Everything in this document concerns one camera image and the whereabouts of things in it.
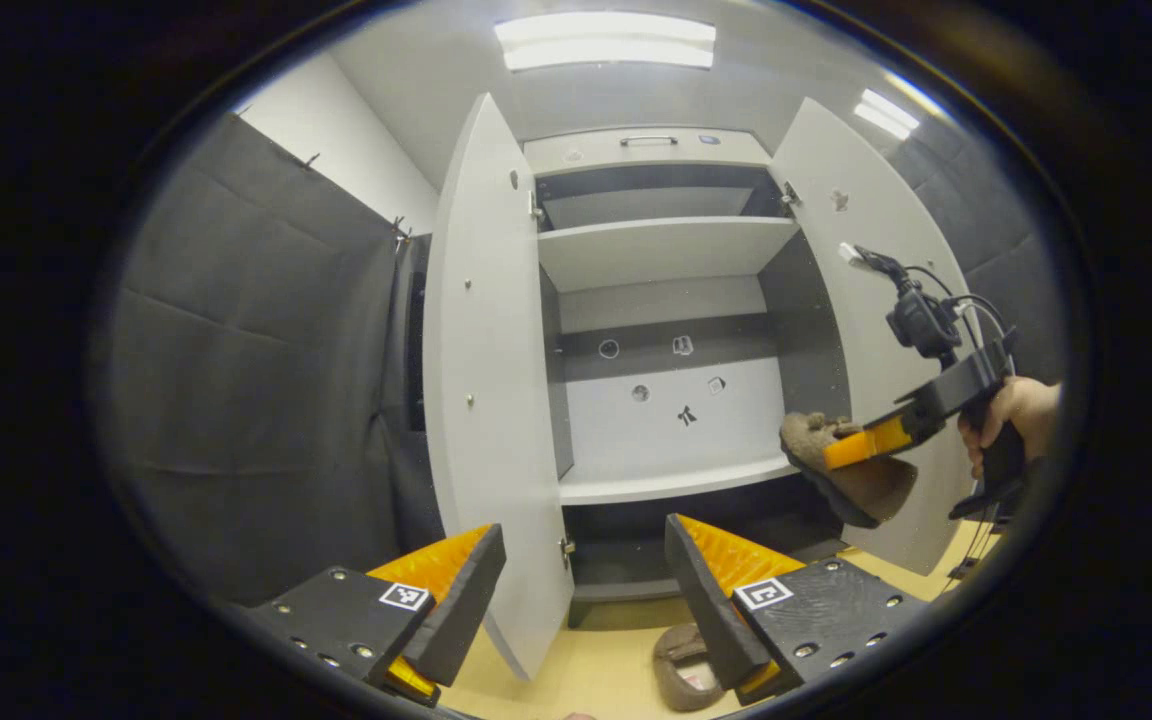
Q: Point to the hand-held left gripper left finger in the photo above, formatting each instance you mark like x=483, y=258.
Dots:
x=461, y=620

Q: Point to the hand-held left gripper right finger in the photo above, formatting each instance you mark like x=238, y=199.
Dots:
x=706, y=610

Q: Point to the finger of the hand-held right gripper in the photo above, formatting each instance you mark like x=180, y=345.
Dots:
x=866, y=443

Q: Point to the brown fuzzy shoe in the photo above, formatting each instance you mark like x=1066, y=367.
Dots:
x=681, y=680
x=866, y=495

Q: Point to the grey cabinet door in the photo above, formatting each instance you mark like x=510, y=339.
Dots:
x=491, y=400
x=866, y=220

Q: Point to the small ceiling light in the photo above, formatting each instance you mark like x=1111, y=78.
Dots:
x=886, y=113

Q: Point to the black backdrop cloth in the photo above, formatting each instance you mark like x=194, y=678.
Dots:
x=256, y=400

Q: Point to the long ceiling light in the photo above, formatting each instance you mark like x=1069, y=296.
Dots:
x=604, y=40

